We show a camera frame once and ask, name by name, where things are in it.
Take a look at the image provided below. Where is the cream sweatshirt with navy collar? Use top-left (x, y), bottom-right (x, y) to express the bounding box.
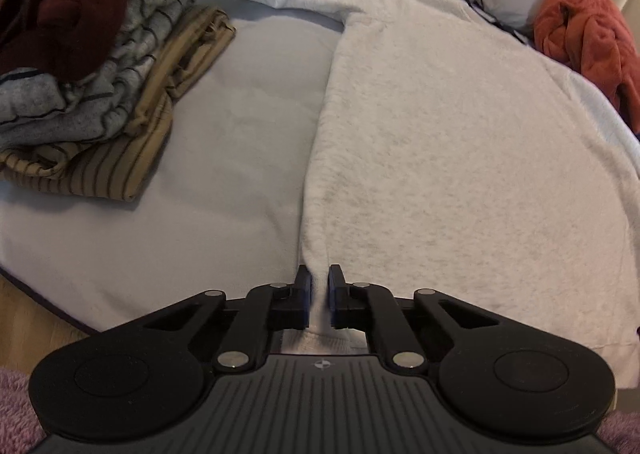
top-left (199, 0), bottom-right (640, 391)

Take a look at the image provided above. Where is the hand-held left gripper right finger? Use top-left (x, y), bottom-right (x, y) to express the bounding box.
top-left (326, 263), bottom-right (502, 375)

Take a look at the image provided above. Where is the maroon folded garment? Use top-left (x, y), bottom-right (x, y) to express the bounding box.
top-left (0, 0), bottom-right (160, 84)

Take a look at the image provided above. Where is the orange-red crumpled garment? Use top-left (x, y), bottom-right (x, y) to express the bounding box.
top-left (532, 0), bottom-right (640, 133)

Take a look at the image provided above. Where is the grey striped folded garment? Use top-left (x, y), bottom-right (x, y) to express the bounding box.
top-left (0, 0), bottom-right (204, 146)

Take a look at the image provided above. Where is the bed with light grey sheet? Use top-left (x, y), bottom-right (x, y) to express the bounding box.
top-left (0, 0), bottom-right (640, 336)

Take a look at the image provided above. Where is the tan striped folded garment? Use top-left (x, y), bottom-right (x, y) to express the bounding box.
top-left (0, 6), bottom-right (237, 203)

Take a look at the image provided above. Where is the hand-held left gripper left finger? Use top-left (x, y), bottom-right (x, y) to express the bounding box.
top-left (139, 264), bottom-right (313, 375)

